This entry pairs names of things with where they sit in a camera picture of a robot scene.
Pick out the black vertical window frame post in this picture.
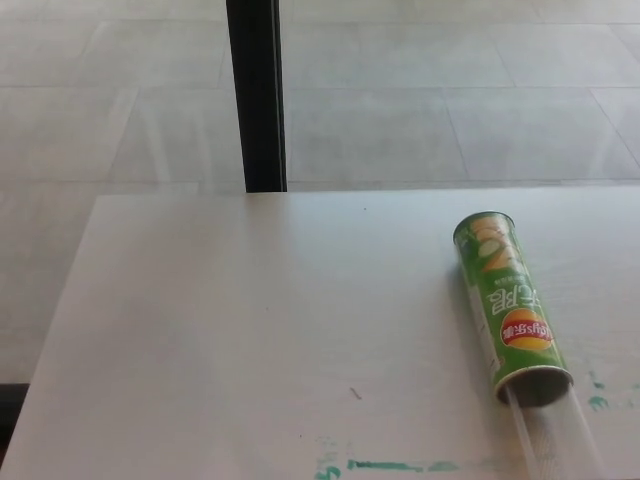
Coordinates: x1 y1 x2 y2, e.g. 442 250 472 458
225 0 289 194

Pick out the green Lay's chips can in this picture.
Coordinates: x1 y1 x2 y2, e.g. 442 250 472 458
452 209 576 409

